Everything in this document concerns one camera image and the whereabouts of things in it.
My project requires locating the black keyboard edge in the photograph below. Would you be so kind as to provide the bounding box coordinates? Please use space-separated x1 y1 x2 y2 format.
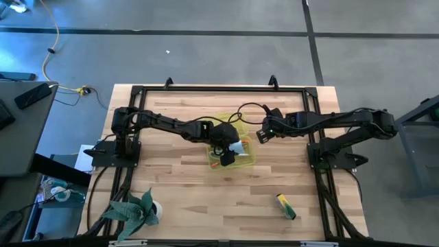
0 99 16 130

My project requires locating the black frame cable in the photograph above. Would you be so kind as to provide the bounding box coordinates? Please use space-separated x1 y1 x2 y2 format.
345 169 364 204
86 166 108 237

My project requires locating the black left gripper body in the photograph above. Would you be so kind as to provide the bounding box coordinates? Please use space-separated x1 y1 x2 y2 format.
209 122 241 167

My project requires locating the black smartphone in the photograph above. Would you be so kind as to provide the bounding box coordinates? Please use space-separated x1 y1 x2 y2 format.
14 83 53 110

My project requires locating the table with blue metal legs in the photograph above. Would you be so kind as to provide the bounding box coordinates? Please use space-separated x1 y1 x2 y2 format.
378 95 439 202

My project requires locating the black desk beam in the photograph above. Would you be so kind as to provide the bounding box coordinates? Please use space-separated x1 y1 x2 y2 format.
30 153 93 188

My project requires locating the orange wooden pencil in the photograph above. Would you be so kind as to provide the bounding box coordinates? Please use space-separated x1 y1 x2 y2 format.
209 139 249 169

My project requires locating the artificial plant in white pot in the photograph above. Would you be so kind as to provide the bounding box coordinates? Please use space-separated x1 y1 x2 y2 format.
100 187 164 243

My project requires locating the blue storage bin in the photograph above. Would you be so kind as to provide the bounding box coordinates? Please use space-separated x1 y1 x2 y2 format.
22 174 86 241

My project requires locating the white paper sheet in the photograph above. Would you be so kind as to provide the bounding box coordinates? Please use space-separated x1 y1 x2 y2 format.
74 143 95 172

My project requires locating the grey desk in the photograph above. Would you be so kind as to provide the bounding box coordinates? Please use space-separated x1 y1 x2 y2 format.
0 80 59 178

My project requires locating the translucent yellow-green pencil case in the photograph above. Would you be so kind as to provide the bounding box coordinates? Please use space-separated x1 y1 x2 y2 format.
204 112 257 172

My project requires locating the thin black floor cable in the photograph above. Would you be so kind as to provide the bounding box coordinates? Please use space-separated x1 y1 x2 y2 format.
54 86 108 110

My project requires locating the yellow power cable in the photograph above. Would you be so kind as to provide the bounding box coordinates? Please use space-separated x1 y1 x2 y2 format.
40 0 85 94

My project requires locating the light blue sticky note pad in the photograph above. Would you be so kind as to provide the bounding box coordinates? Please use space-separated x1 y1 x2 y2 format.
228 139 246 156

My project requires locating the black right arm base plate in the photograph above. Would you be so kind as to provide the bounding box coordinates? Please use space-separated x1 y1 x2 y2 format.
307 142 370 172

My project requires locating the black metal table frame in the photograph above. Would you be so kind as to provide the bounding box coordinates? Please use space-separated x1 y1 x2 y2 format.
78 84 371 247

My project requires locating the white tape roll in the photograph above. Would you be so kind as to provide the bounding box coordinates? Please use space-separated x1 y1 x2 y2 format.
49 186 72 202

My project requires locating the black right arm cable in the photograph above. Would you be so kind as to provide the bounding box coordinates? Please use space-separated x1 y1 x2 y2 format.
236 102 272 125

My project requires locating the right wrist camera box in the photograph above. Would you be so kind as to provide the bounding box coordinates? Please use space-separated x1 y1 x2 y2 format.
263 106 284 119

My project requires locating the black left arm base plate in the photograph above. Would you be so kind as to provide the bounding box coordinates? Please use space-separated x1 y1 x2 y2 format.
84 139 141 168

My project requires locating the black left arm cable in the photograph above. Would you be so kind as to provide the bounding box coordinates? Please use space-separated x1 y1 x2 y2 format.
123 110 244 126

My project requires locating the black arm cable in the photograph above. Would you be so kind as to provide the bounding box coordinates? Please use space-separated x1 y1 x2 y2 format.
123 110 244 126
236 102 272 125

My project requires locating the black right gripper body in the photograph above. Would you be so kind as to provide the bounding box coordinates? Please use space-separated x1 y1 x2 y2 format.
256 115 287 145

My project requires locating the silver aluminium bracket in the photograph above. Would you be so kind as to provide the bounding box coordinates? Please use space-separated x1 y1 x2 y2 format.
300 241 340 247
108 239 148 247

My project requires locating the yellow green crayon box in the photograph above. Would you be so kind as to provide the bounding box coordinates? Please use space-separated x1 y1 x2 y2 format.
275 193 298 221

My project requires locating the flat black device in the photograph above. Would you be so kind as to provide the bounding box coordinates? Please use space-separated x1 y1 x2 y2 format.
0 71 37 82

